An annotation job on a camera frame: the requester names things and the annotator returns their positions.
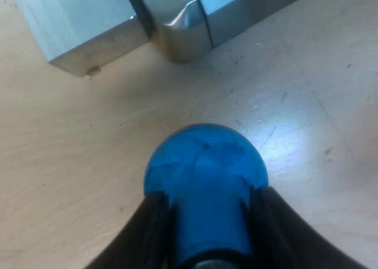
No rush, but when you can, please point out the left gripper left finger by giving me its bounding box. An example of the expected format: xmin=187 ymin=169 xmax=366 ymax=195
xmin=83 ymin=191 xmax=181 ymax=269

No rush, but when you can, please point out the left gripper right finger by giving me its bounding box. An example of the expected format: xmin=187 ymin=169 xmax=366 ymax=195
xmin=249 ymin=186 xmax=369 ymax=269

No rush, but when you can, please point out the bright blue tamper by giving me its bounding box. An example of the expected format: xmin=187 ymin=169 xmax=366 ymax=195
xmin=144 ymin=122 xmax=269 ymax=269

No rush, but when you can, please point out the metal block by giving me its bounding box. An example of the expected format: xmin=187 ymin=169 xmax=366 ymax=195
xmin=8 ymin=0 xmax=155 ymax=78

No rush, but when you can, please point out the steel espresso machine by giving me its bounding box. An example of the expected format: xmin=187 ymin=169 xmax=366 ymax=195
xmin=121 ymin=0 xmax=312 ymax=64

